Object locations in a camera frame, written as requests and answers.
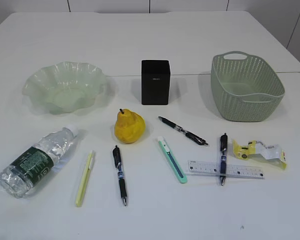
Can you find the clear water bottle green label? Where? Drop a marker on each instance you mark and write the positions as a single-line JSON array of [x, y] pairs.
[[26, 171]]

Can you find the green wavy glass plate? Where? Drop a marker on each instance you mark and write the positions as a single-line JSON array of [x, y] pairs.
[[66, 87]]

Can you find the green perforated plastic basket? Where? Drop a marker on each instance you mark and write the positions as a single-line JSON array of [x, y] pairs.
[[245, 90]]

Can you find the black gel pen centre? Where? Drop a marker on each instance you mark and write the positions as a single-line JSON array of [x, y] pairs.
[[198, 140]]

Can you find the yellow utility knife packaging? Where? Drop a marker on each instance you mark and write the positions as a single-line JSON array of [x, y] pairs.
[[269, 153]]

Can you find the mint green utility knife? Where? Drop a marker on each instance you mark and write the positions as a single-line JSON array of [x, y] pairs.
[[172, 160]]

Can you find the black square pen holder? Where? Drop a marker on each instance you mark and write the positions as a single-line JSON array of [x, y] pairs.
[[155, 82]]

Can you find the yellow-green pen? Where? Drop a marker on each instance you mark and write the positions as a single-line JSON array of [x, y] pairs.
[[85, 178]]

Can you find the yellow pear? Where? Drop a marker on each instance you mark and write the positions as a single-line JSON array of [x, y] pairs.
[[129, 126]]

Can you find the clear plastic ruler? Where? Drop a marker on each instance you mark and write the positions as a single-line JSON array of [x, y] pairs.
[[233, 171]]

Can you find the black blue gel pen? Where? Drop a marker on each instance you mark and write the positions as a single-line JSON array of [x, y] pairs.
[[223, 150]]

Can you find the black gel pen left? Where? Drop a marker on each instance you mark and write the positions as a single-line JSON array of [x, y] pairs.
[[120, 173]]

